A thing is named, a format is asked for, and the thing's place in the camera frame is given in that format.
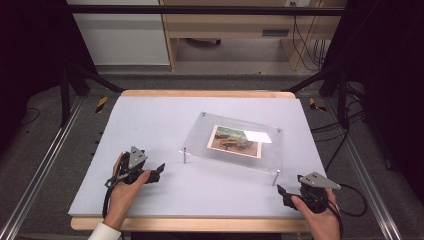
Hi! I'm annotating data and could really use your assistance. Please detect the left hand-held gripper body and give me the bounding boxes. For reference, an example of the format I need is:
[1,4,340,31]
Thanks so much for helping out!
[105,145,153,189]

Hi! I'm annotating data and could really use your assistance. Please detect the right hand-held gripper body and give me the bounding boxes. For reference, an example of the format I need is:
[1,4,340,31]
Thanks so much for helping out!
[294,171,342,215]

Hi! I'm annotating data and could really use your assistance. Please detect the clear acrylic photo frame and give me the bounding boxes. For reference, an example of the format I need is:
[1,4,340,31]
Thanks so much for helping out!
[178,111,285,187]

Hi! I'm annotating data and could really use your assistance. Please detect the person's right hand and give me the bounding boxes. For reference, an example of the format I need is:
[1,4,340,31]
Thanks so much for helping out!
[290,187,342,240]

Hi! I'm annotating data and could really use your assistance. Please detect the person's left hand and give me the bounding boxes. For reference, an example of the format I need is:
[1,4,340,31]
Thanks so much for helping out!
[102,152,152,232]

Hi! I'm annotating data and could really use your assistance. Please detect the white table cover board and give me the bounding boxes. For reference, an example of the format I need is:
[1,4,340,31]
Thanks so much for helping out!
[67,96,328,220]

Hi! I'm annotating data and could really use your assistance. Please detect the yellow black tape marker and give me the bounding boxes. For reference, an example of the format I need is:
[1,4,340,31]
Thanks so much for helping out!
[95,95,110,115]
[308,96,328,113]

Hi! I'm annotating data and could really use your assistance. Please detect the landscape painting photo print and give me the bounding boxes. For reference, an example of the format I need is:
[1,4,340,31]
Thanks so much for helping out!
[206,124,273,160]

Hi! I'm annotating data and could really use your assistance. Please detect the wooden table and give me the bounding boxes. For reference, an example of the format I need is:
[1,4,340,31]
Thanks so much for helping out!
[70,89,312,234]

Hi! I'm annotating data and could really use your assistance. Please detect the black metal stand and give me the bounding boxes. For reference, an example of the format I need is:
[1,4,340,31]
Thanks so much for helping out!
[59,63,125,128]
[282,65,352,130]

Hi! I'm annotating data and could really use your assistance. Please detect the white cabinet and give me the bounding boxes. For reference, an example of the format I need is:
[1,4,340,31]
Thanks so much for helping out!
[65,0,171,67]

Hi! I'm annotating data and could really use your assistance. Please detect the dark object under desk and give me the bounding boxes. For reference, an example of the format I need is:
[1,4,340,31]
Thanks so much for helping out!
[184,37,222,48]

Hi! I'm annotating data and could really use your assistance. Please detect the black curtain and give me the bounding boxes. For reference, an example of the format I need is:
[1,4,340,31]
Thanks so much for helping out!
[0,0,98,153]
[319,0,424,204]

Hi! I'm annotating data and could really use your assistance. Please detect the grey desk label plate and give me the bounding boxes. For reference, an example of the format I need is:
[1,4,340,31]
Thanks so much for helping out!
[261,28,291,38]

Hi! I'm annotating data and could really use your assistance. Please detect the light wooden desk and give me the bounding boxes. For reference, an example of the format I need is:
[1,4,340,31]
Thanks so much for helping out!
[158,0,348,72]

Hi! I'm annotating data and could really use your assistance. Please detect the right hand-held gripper black cable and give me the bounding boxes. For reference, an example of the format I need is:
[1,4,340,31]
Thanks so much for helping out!
[328,183,369,239]

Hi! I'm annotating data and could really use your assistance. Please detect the hand-held gripper black cable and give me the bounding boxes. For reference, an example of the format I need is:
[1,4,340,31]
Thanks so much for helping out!
[328,183,369,239]
[101,176,122,220]

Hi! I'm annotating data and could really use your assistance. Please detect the aluminium floor rail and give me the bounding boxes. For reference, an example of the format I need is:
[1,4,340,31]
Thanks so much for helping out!
[324,97,403,240]
[0,95,85,240]

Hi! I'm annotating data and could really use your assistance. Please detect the left hand-held gripper black cable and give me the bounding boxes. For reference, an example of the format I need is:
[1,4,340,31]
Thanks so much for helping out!
[101,176,122,220]

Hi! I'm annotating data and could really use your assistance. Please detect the black floor cables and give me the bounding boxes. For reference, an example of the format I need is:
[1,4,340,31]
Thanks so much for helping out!
[310,83,368,174]

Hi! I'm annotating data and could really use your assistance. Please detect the thin black floor cable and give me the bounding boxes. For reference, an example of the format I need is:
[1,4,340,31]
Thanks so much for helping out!
[19,106,41,127]

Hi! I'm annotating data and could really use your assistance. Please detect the hanging black desk cables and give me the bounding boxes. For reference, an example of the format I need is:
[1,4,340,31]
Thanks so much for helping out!
[290,1,328,72]

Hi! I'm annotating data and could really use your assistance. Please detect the black horizontal frame bar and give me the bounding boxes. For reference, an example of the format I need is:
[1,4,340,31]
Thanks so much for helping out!
[65,4,346,17]

